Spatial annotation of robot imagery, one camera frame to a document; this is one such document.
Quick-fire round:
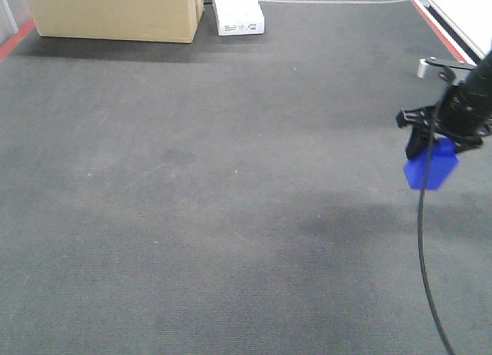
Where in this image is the large brown cardboard box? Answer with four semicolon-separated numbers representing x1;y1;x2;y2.
26;0;204;43

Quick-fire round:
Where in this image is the white conveyor side rail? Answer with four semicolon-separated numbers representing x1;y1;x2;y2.
411;0;491;64

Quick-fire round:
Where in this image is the silver black bracket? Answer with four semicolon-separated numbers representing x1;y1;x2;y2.
417;57;476;82

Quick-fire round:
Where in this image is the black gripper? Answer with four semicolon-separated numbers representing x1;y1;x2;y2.
395;51;491;159

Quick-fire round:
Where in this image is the long white cardboard box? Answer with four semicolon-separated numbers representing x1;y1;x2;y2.
212;0;265;36

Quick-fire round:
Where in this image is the black cable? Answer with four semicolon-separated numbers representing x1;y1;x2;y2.
417;101;457;355

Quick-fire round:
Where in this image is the blue plastic bottle-shaped part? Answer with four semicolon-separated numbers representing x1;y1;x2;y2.
404;137;459;191

